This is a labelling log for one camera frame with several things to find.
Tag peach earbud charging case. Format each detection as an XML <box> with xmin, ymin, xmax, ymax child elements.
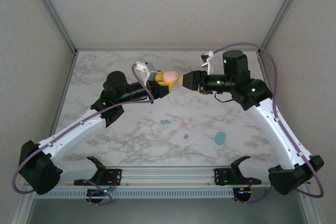
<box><xmin>161</xmin><ymin>70</ymin><xmax>180</xmax><ymax>83</ymax></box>

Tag blue earbud charging case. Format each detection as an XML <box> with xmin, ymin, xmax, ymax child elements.
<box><xmin>214</xmin><ymin>131</ymin><xmax>227</xmax><ymax>146</ymax></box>

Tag black controller board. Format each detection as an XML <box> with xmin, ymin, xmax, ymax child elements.
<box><xmin>86</xmin><ymin>188</ymin><xmax>112</xmax><ymax>200</ymax></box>
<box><xmin>233</xmin><ymin>186</ymin><xmax>253</xmax><ymax>201</ymax></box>

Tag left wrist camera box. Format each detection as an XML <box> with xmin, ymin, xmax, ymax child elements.
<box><xmin>132</xmin><ymin>61</ymin><xmax>159</xmax><ymax>83</ymax></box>

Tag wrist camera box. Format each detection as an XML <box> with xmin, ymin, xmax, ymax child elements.
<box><xmin>132</xmin><ymin>61</ymin><xmax>159</xmax><ymax>83</ymax></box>
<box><xmin>199</xmin><ymin>50</ymin><xmax>216</xmax><ymax>76</ymax></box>

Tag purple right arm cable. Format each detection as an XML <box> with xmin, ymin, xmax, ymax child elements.
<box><xmin>209</xmin><ymin>41</ymin><xmax>324</xmax><ymax>205</ymax></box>

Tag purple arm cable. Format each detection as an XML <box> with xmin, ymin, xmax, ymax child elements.
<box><xmin>209</xmin><ymin>41</ymin><xmax>324</xmax><ymax>205</ymax></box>
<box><xmin>12</xmin><ymin>63</ymin><xmax>156</xmax><ymax>206</ymax></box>

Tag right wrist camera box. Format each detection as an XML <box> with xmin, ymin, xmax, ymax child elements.
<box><xmin>199</xmin><ymin>50</ymin><xmax>216</xmax><ymax>76</ymax></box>

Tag thin black wire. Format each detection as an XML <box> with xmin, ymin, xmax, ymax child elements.
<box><xmin>214</xmin><ymin>92</ymin><xmax>235</xmax><ymax>103</ymax></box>

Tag aluminium frame post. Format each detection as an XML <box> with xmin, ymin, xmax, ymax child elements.
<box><xmin>257</xmin><ymin>0</ymin><xmax>312</xmax><ymax>56</ymax></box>
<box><xmin>25</xmin><ymin>0</ymin><xmax>79</xmax><ymax>56</ymax></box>

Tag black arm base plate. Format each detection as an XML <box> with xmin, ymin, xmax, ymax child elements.
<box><xmin>214</xmin><ymin>167</ymin><xmax>263</xmax><ymax>187</ymax></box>
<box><xmin>74</xmin><ymin>167</ymin><xmax>123</xmax><ymax>186</ymax></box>

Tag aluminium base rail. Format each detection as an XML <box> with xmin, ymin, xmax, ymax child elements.
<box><xmin>60</xmin><ymin>166</ymin><xmax>313</xmax><ymax>189</ymax></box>

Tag white slotted cable duct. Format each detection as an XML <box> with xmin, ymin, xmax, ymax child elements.
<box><xmin>34</xmin><ymin>187</ymin><xmax>235</xmax><ymax>199</ymax></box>

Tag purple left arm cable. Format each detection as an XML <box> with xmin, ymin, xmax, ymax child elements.
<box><xmin>12</xmin><ymin>63</ymin><xmax>156</xmax><ymax>206</ymax></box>

